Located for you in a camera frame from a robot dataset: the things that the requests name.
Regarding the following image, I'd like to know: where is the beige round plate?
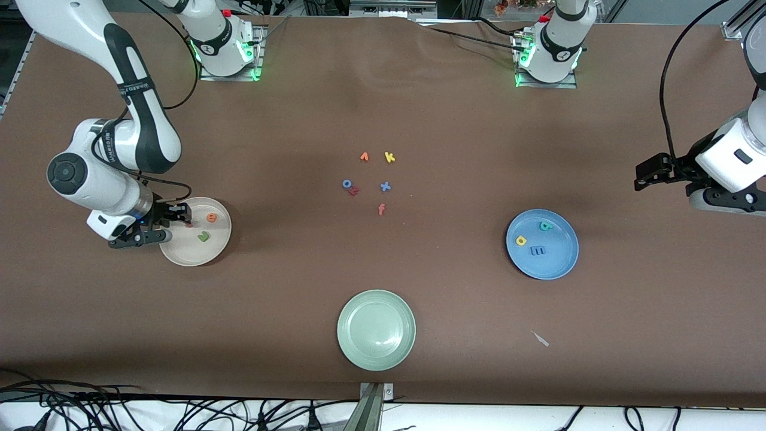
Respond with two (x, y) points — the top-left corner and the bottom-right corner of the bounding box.
(158, 197), (233, 268)

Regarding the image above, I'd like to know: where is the blue round plate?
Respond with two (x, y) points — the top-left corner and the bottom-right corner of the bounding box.
(506, 208), (580, 281)

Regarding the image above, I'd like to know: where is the brown table cover sheet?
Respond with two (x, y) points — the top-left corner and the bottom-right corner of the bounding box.
(0, 9), (766, 409)

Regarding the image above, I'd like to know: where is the pale green round plate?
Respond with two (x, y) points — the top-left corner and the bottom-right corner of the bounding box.
(336, 289), (417, 372)

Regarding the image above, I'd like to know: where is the silver metal box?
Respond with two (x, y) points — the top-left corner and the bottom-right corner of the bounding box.
(349, 0), (439, 19)

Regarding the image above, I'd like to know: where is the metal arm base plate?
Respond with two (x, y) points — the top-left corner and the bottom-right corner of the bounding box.
(513, 31), (579, 89)
(199, 24), (267, 82)

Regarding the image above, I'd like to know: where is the aluminium frame strut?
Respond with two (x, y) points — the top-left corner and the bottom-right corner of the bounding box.
(0, 30), (38, 120)
(721, 0), (766, 41)

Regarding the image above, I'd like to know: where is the black cable tangle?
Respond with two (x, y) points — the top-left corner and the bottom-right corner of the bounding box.
(0, 368), (360, 431)

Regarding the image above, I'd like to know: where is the aluminium camera post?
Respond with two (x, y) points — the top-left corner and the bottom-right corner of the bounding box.
(358, 382), (396, 431)

